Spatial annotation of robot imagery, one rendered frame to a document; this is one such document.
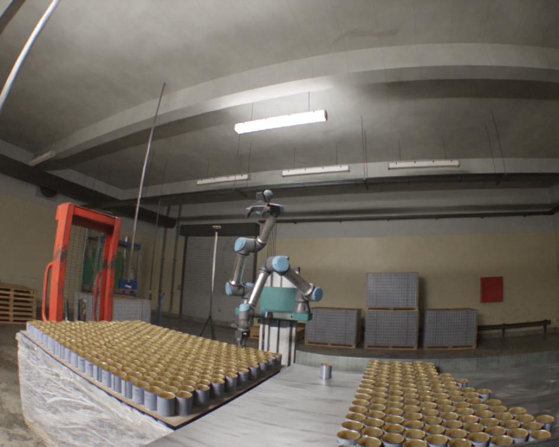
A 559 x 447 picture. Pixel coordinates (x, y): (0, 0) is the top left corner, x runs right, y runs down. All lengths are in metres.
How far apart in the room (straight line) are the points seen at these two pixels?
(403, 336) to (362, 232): 3.77
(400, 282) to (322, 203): 4.12
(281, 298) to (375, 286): 5.74
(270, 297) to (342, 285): 7.40
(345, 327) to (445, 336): 2.71
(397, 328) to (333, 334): 1.74
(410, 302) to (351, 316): 1.62
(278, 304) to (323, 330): 5.83
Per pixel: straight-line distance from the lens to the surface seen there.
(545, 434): 1.07
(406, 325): 8.34
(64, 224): 2.49
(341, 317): 8.37
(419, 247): 10.03
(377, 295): 8.26
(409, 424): 1.09
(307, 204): 10.74
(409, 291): 8.25
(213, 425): 1.15
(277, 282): 2.82
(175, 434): 1.07
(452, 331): 8.47
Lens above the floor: 1.59
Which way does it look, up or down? 12 degrees up
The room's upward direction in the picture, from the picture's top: 3 degrees clockwise
